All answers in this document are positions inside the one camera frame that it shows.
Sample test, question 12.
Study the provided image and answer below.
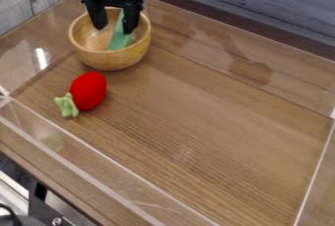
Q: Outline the green rectangular block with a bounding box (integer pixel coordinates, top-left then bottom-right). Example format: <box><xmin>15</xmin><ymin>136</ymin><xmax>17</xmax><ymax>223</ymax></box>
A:
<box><xmin>108</xmin><ymin>12</ymin><xmax>132</xmax><ymax>50</ymax></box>

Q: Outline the brown wooden bowl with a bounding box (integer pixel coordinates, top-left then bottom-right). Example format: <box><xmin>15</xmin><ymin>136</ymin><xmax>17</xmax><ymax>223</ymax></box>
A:
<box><xmin>68</xmin><ymin>7</ymin><xmax>151</xmax><ymax>70</ymax></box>

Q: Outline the red plush strawberry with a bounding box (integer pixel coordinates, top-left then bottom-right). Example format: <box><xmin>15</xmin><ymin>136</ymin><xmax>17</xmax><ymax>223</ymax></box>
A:
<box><xmin>53</xmin><ymin>71</ymin><xmax>107</xmax><ymax>117</ymax></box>

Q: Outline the clear acrylic tray wall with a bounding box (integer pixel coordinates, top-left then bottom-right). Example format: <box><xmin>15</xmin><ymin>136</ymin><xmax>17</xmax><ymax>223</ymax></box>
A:
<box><xmin>0</xmin><ymin>0</ymin><xmax>335</xmax><ymax>226</ymax></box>

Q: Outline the black table leg bracket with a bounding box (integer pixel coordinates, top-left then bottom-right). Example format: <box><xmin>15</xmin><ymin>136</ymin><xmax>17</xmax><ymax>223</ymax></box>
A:
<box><xmin>28</xmin><ymin>182</ymin><xmax>74</xmax><ymax>226</ymax></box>

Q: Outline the black cable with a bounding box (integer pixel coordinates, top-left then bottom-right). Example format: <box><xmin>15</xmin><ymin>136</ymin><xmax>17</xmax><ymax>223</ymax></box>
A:
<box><xmin>0</xmin><ymin>203</ymin><xmax>22</xmax><ymax>226</ymax></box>

